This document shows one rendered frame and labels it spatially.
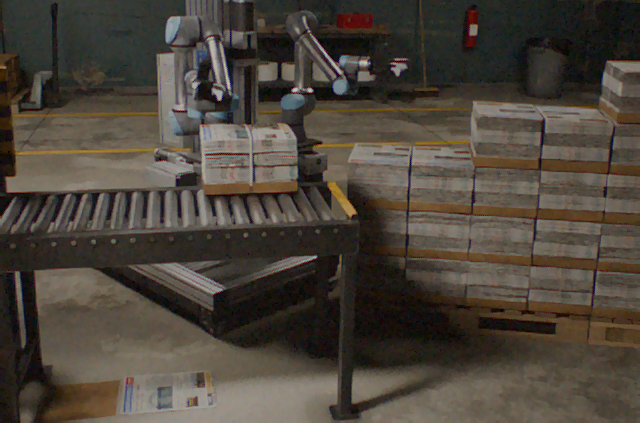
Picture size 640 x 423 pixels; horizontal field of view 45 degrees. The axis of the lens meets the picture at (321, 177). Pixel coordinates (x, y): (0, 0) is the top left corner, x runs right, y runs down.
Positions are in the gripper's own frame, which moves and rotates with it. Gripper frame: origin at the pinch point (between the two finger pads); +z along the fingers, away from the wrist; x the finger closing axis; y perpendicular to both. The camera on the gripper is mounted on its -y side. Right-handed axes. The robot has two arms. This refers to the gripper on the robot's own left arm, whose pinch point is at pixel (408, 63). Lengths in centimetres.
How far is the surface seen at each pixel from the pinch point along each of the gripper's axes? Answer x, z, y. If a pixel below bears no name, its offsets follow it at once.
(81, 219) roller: 158, -83, 23
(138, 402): 157, -71, 103
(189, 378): 134, -60, 106
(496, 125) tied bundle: 35, 48, 16
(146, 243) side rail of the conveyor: 162, -54, 26
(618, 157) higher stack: 26, 101, 29
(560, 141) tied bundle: 30, 76, 23
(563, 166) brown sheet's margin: 31, 78, 34
